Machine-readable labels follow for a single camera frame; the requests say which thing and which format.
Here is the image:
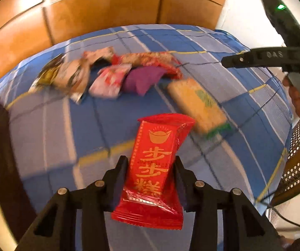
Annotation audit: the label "long red patterned snack packet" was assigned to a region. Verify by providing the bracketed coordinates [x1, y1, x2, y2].
[112, 52, 179, 68]

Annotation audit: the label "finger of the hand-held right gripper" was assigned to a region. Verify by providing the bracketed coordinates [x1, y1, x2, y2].
[221, 49, 259, 69]

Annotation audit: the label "blue plaid blanket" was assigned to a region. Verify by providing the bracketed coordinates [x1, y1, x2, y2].
[0, 24, 295, 231]

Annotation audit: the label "pink snack packet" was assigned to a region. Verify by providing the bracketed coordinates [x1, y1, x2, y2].
[88, 63, 132, 98]

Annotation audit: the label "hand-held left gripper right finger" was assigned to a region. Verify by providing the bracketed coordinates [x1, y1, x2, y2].
[175, 155, 286, 251]

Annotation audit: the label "person's right hand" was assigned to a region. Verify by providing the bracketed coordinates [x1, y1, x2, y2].
[283, 75, 300, 118]

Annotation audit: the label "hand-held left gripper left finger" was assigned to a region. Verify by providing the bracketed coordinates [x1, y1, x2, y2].
[14, 155, 128, 251]

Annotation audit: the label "black cable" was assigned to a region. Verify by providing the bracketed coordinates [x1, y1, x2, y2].
[256, 200, 300, 234]

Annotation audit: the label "small red white snack packet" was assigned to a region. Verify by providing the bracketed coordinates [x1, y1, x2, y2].
[82, 46, 114, 64]

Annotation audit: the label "wooden wardrobe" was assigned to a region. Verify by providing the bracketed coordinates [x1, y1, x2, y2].
[0, 0, 233, 84]

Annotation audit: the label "yellow cracker packet green ends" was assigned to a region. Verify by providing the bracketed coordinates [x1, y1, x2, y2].
[167, 78, 233, 138]

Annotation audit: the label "red gold-print snack packet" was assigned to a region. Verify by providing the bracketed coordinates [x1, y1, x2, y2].
[111, 113, 196, 231]

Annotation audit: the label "purple snack packet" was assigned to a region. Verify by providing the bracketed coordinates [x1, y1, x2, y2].
[122, 66, 166, 96]

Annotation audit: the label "clear yellow snack packet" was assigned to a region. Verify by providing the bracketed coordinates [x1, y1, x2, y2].
[56, 59, 91, 104]

